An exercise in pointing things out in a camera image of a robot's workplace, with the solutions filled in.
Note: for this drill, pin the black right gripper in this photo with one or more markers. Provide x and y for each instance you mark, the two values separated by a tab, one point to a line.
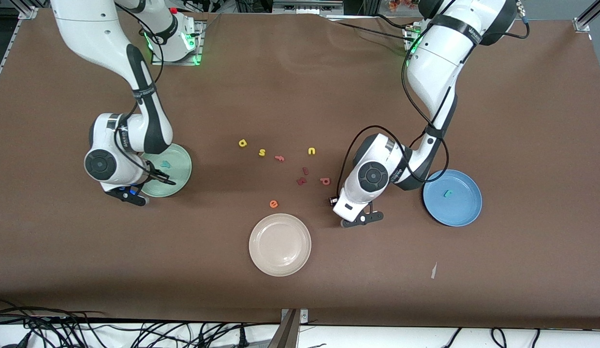
157	175

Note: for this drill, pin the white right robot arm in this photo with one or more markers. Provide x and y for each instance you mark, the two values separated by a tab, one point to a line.
87	34

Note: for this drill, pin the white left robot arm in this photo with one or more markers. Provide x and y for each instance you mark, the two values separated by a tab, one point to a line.
435	63

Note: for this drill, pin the green plate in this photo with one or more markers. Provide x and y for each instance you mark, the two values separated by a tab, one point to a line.
181	159

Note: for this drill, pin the dark red letter k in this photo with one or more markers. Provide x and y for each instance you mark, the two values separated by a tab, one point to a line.
301	181

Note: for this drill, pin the beige plate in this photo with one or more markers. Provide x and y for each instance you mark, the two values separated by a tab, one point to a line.
280	245

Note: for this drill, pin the brown table cover sheet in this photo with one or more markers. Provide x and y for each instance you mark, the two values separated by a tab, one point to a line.
300	96

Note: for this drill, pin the white tape scrap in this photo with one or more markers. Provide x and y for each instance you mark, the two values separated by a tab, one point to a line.
433	270

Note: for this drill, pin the blue plate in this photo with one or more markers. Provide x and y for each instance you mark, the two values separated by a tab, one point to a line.
459	212

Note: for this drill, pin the grey metal box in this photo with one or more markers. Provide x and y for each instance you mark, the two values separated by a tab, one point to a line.
304	6

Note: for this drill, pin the orange artificial flowers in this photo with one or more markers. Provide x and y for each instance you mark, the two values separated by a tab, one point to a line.
401	5

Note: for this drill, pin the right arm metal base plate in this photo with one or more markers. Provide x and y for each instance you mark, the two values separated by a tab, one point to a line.
183	63

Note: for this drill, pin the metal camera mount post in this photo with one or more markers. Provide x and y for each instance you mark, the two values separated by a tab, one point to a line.
290	333

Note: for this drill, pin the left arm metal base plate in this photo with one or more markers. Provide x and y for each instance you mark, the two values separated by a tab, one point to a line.
407	30

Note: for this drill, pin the aluminium frame side rail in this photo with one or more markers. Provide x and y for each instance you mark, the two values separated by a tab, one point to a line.
9	43

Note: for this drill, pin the aluminium frame profile corner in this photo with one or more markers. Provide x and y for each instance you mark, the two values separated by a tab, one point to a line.
584	21

